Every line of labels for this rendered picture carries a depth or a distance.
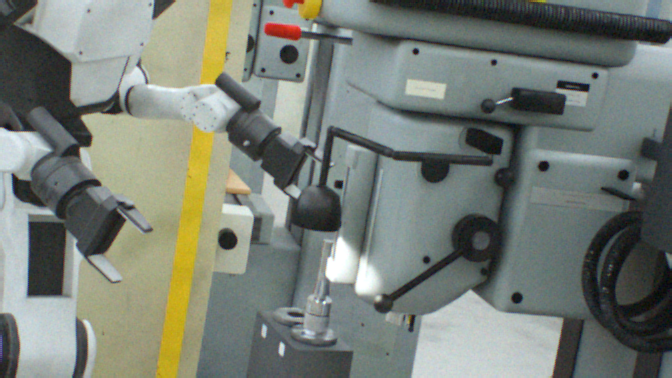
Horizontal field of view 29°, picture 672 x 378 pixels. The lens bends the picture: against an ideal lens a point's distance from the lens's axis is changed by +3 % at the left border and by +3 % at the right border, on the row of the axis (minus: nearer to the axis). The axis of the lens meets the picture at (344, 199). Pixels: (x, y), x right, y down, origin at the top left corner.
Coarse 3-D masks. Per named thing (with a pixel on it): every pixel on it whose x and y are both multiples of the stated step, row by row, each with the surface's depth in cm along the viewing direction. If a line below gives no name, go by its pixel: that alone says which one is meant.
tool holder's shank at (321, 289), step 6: (324, 240) 233; (330, 240) 233; (324, 246) 232; (330, 246) 232; (324, 252) 232; (330, 252) 232; (324, 258) 232; (324, 264) 232; (318, 270) 234; (324, 270) 232; (318, 276) 233; (324, 276) 233; (318, 282) 233; (324, 282) 233; (318, 288) 233; (324, 288) 233; (318, 294) 233; (324, 294) 233
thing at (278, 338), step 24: (264, 312) 247; (288, 312) 246; (264, 336) 243; (288, 336) 235; (312, 336) 233; (336, 336) 236; (264, 360) 242; (288, 360) 231; (312, 360) 230; (336, 360) 232
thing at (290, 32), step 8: (272, 24) 191; (280, 24) 192; (272, 32) 191; (280, 32) 192; (288, 32) 192; (296, 32) 192; (304, 32) 193; (312, 32) 194; (320, 32) 194; (296, 40) 193; (320, 40) 194; (328, 40) 195; (336, 40) 195; (344, 40) 195; (352, 40) 196
